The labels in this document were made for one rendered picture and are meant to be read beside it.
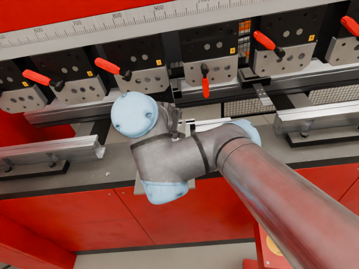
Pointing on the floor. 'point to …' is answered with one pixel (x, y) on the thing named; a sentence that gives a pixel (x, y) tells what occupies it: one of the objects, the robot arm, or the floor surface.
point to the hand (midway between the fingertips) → (172, 135)
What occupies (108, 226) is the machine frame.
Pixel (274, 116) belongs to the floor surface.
